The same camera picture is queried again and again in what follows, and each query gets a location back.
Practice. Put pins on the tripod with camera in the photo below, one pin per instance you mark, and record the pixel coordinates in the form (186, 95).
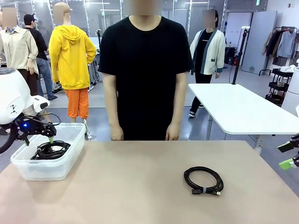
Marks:
(99, 35)

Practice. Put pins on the person's left hand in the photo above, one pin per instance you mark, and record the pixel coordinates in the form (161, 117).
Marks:
(172, 133)

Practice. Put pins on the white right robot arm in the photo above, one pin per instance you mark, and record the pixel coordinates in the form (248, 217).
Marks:
(293, 93)

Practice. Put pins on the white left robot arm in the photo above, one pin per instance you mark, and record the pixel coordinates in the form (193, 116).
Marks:
(11, 93)

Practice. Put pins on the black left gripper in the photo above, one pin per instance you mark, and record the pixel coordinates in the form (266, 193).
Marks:
(28, 127)

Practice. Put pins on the black luggage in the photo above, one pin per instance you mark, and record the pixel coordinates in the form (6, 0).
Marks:
(230, 54)

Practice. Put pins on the person in black cap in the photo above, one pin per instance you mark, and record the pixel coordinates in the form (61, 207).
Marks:
(39, 44)

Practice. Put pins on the person's right forearm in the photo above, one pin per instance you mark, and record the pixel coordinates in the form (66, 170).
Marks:
(111, 109)

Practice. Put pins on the black pole camera stand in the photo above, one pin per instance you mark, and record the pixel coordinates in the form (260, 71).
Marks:
(238, 60)

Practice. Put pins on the mannequin in yellow hoodie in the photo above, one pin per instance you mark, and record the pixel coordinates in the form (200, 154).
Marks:
(70, 58)

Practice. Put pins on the person's left forearm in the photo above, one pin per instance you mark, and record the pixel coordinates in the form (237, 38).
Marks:
(178, 109)

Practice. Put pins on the person's right hand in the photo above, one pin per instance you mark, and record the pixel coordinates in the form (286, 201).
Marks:
(116, 133)

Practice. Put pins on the person in white cardigan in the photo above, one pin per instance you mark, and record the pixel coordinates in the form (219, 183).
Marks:
(210, 51)

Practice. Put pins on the translucent white plastic bin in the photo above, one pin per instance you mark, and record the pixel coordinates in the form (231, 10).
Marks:
(46, 172)

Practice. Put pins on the clothes rack with garments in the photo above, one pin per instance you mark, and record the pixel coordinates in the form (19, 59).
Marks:
(286, 44)

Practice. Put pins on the person in black t-shirt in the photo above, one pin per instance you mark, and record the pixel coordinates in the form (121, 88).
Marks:
(144, 70)

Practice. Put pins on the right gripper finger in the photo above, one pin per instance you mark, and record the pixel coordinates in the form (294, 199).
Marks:
(285, 165)
(285, 147)

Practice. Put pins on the white table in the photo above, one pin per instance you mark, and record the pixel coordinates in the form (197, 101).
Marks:
(245, 105)

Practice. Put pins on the mannequin in beige shirt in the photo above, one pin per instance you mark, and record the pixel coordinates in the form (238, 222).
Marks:
(16, 46)

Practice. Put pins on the black trolley cart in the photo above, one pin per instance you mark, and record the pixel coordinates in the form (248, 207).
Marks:
(279, 85)

